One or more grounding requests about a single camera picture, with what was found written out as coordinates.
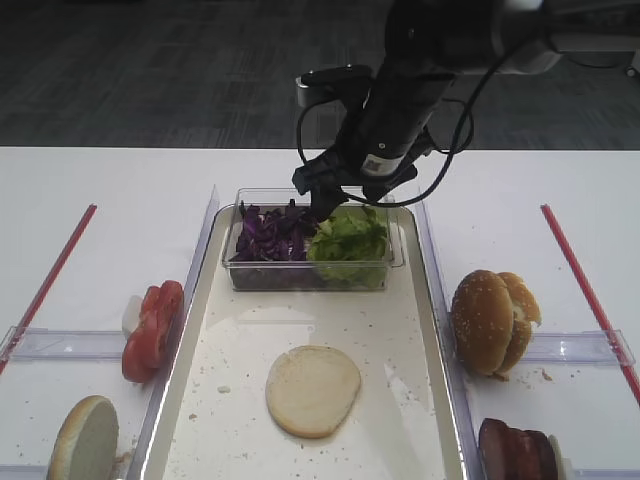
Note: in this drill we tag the tomato slice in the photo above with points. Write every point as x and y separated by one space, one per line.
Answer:
132 364
167 305

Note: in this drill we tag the left red straw strip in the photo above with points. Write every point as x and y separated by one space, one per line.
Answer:
46 285

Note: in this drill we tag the right red straw strip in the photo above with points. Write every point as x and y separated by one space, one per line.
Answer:
605 325

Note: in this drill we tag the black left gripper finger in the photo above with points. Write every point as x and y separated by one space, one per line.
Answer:
325 199

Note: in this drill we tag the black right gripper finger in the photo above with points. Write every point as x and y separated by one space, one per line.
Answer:
374 193

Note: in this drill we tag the front sesame bun top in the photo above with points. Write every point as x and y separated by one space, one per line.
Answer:
482 318

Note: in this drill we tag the white patty stand block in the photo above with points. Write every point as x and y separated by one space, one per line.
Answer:
564 466

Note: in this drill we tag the shredded purple cabbage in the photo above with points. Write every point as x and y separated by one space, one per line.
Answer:
278 234

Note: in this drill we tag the right upper clear rail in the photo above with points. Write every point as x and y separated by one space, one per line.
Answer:
593 348

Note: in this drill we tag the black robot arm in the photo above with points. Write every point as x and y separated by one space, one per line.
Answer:
428 45

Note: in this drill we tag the silver metal tray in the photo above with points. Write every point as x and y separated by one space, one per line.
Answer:
213 421

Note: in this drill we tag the white tomato stand block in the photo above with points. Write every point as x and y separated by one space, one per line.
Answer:
131 315

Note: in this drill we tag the upright bun half left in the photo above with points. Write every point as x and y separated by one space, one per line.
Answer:
85 446

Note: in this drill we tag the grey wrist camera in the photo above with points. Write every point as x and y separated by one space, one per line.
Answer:
349 84

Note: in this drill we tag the left upper clear rail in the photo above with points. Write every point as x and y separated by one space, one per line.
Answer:
41 344

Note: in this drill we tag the right lower clear rail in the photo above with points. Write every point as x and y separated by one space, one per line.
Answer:
603 474

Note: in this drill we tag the bottom bun on tray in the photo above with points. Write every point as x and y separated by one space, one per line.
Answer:
310 390

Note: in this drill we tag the clear vertical divider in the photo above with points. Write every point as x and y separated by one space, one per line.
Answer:
195 255
468 458

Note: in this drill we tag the right clear vertical divider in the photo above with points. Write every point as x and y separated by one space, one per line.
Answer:
468 458

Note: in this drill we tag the front dark meat patty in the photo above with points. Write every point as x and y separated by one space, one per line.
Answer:
507 453

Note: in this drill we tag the rear bun half right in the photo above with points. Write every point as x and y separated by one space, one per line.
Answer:
526 312

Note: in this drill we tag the front tomato slice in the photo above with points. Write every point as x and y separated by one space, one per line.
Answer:
132 364

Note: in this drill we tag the rear tomato slice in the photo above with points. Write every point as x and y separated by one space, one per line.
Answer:
167 305

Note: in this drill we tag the white floor stand base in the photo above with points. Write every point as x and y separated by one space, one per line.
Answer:
598 61

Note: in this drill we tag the left clear vertical divider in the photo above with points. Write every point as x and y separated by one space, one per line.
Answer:
195 255

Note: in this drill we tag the clear plastic salad container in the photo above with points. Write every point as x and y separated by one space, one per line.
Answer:
293 275

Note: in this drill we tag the clear rail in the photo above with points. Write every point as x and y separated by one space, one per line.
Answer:
603 474
41 344
593 348

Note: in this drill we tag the green lettuce in container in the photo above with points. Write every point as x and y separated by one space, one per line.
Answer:
351 236

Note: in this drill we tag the red straw strip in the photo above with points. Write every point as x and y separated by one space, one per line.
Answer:
46 285
605 325

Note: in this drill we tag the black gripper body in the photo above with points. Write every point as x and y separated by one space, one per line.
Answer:
379 139

